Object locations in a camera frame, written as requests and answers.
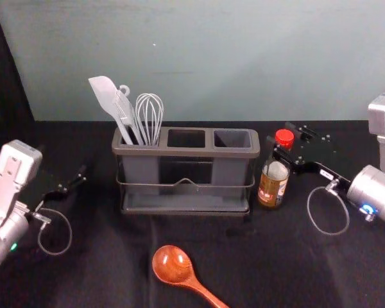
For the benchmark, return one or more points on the glass bottle with red cap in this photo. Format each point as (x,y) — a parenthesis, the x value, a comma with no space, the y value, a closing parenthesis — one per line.
(272,189)

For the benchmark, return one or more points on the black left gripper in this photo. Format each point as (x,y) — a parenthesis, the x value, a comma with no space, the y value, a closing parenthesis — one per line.
(48,186)

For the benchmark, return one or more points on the brown wooden spoon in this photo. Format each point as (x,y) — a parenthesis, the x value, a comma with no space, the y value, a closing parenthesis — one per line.
(173,264)

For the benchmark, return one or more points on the black table cloth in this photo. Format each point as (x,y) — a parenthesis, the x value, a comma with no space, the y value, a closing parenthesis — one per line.
(115,263)

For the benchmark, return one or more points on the clear slotted turner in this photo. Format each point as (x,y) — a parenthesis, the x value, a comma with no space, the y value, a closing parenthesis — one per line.
(125,109)

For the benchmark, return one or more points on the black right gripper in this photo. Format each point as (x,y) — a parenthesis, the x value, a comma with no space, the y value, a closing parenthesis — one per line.
(321,154)

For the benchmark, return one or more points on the pale wall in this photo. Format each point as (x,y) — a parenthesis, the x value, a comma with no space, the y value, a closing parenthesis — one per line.
(231,57)

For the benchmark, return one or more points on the grey silicone spatula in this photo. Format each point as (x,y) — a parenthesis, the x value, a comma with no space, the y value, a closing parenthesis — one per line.
(104,93)

